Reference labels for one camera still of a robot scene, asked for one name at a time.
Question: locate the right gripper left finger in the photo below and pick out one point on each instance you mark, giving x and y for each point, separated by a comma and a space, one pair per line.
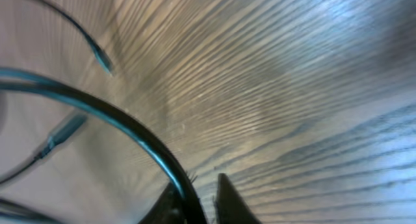
167, 209

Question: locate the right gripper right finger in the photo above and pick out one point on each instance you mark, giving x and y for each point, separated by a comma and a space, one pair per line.
230, 206

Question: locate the black usb cable split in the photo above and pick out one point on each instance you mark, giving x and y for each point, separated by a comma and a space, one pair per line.
64, 130

